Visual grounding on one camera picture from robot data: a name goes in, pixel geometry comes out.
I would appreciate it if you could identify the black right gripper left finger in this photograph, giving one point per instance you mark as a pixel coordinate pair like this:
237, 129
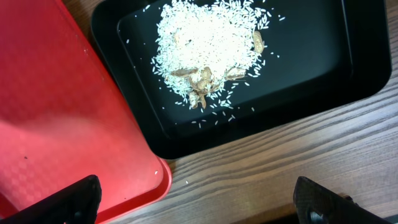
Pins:
75, 204

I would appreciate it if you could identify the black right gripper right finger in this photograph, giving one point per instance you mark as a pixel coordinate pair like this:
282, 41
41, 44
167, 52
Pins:
316, 204

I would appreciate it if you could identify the rice food scraps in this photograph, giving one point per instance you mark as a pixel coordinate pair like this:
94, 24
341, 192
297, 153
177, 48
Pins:
200, 63

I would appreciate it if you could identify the black waste tray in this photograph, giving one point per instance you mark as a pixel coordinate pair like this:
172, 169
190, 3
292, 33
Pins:
320, 55

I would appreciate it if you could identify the red plastic tray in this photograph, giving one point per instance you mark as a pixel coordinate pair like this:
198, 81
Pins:
63, 118

